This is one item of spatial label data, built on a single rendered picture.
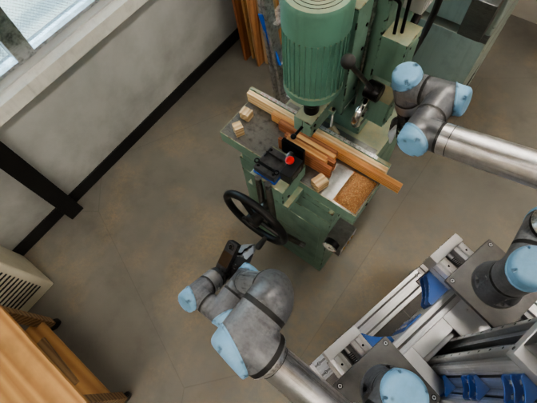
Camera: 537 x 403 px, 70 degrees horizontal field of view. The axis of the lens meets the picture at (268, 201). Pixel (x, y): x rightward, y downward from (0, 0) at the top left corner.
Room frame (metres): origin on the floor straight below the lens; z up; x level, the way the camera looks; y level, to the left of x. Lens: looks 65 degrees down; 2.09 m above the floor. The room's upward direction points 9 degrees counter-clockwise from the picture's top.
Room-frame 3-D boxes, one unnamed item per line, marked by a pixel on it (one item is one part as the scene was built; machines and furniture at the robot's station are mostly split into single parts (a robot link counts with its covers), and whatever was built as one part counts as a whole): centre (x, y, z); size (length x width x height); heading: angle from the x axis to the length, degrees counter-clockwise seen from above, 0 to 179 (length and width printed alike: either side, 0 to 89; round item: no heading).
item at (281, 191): (0.65, -0.05, 0.91); 0.15 x 0.14 x 0.09; 45
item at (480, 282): (0.18, -0.68, 0.87); 0.15 x 0.15 x 0.10
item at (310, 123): (0.79, -0.20, 1.03); 0.14 x 0.07 x 0.09; 135
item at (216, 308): (0.24, 0.20, 0.83); 0.11 x 0.11 x 0.08; 44
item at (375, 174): (0.71, -0.25, 0.92); 0.54 x 0.02 x 0.04; 45
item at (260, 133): (0.71, -0.11, 0.87); 0.61 x 0.30 x 0.06; 45
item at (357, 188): (0.54, -0.30, 0.92); 0.14 x 0.09 x 0.04; 135
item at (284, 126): (0.77, -0.17, 0.92); 0.25 x 0.02 x 0.05; 45
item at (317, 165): (0.69, -0.15, 0.93); 0.22 x 0.01 x 0.06; 45
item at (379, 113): (0.80, -0.43, 1.02); 0.09 x 0.07 x 0.12; 45
